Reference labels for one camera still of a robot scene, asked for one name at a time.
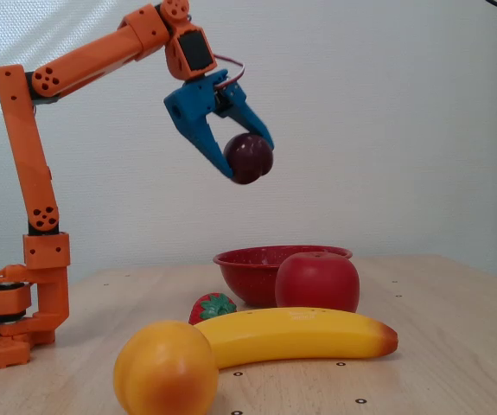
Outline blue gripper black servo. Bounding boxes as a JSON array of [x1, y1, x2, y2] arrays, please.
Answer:
[[163, 68, 275, 181]]

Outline dark purple plum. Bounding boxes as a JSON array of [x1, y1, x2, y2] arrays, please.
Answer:
[[223, 132, 274, 186]]

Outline orange robot base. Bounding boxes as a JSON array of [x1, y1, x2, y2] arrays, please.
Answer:
[[0, 232, 72, 375]]

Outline red speckled bowl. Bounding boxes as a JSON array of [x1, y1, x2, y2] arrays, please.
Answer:
[[212, 245, 354, 308]]

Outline red apple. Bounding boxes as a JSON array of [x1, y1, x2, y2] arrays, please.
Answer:
[[274, 252, 360, 313]]

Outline red strawberry green leaves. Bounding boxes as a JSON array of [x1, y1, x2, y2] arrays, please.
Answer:
[[188, 292, 238, 326]]

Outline yellow banana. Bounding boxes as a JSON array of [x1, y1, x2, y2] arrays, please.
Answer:
[[194, 306, 399, 371]]

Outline orange round fruit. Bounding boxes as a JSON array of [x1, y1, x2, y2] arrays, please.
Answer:
[[112, 319, 220, 415]]

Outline red white gripper wire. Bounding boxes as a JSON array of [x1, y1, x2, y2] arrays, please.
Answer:
[[212, 53, 247, 92]]

